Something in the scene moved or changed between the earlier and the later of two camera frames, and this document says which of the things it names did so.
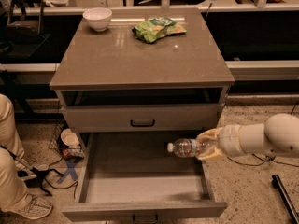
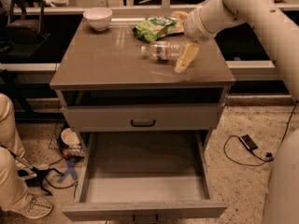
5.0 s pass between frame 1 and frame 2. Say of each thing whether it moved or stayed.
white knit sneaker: stayed
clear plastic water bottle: moved
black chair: stayed
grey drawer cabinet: stayed
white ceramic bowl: stayed
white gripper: moved
